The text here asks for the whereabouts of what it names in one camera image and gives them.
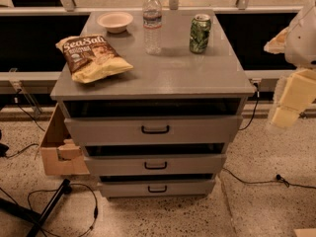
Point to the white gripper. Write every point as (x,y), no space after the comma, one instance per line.
(302,41)

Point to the grey bottom drawer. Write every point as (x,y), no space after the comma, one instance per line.
(156,188)

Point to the grey drawer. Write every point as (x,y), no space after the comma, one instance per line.
(156,188)
(157,130)
(155,164)

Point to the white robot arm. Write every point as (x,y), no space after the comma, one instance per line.
(298,44)

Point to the grey drawer cabinet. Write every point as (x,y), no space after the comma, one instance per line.
(176,84)

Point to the grey top drawer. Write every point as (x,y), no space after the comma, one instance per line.
(157,130)

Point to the grey middle drawer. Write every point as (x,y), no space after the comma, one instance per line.
(155,164)

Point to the green soda can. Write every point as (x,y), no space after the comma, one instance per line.
(200,30)

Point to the clear water bottle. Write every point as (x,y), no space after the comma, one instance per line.
(152,25)

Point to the white bowl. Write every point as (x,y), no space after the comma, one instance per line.
(115,22)

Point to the sea salt chips bag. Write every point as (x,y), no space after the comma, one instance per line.
(91,58)

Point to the cardboard box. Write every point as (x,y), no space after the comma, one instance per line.
(59,154)

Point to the black tripod stand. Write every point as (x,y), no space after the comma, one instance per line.
(36,219)

